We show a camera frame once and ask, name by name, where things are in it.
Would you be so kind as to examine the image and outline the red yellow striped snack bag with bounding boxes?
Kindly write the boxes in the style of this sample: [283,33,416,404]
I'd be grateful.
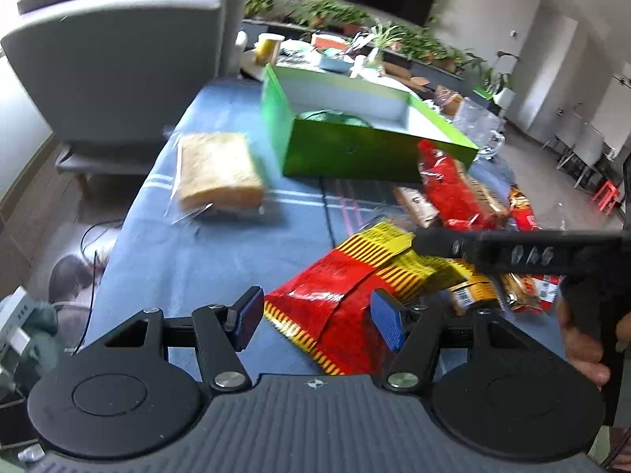
[264,219,465,376]

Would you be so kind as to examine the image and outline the orange box on table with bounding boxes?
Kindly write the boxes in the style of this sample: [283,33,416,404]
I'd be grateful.
[310,33,350,51]

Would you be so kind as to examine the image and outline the tall potted plant white pot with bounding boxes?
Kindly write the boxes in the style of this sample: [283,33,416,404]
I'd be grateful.
[467,50,520,112]

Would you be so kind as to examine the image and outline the red monkey snack bag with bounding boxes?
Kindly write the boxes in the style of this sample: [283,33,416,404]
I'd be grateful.
[504,185,559,313]

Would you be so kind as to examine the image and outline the person's right hand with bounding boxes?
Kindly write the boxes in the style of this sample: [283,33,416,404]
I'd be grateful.
[556,293,630,390]

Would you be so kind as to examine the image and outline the grey armchair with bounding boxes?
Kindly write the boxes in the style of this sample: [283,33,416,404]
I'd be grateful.
[1,0,246,175]

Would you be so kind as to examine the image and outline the clear toast bread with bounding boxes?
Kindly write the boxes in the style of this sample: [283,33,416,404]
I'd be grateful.
[165,131,265,223]

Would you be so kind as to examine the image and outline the white round coffee table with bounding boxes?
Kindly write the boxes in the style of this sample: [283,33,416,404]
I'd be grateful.
[239,49,412,93]

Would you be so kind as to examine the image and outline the light blue tray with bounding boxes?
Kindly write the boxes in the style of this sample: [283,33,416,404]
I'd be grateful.
[317,52,354,74]

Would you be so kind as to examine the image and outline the potted green plant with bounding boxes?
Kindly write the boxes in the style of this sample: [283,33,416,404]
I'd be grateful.
[245,0,275,18]

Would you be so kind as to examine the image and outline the spider plant in vase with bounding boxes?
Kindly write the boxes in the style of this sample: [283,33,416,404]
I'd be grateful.
[364,19,405,72]

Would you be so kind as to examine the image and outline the clear glass mug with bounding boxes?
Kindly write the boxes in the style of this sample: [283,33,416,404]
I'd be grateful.
[452,97,505,160]

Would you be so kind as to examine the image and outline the green cardboard box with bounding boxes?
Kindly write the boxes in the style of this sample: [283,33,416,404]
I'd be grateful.
[261,65,478,182]

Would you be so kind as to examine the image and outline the blue checked tablecloth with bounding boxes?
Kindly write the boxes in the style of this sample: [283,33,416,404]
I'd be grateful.
[83,77,568,380]

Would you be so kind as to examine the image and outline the yellow barcode snack packet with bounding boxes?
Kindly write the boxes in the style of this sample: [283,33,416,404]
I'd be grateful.
[448,274,499,316]

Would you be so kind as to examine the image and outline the yellow tin can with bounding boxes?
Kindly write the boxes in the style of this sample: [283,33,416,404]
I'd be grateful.
[254,32,286,66]

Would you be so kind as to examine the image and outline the orange bread roll packet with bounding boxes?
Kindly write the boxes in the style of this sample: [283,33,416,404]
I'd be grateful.
[392,186,442,229]

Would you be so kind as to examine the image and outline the green snack bag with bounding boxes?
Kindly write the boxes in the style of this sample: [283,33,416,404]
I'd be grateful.
[299,109,372,128]

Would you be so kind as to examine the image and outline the red rice cracker bag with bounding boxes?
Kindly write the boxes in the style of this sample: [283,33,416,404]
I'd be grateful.
[417,140,510,231]

